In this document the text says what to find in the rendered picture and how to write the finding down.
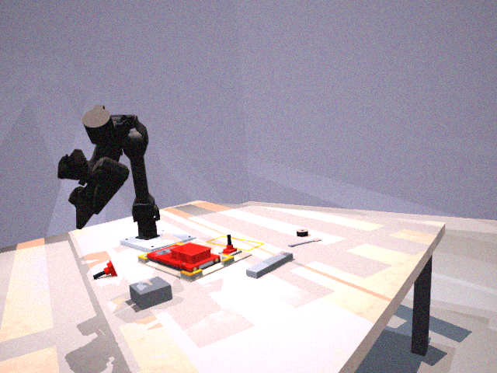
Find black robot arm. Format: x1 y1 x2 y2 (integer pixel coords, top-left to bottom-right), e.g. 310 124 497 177
57 105 160 240

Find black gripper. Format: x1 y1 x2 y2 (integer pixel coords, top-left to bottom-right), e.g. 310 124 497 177
68 151 130 229

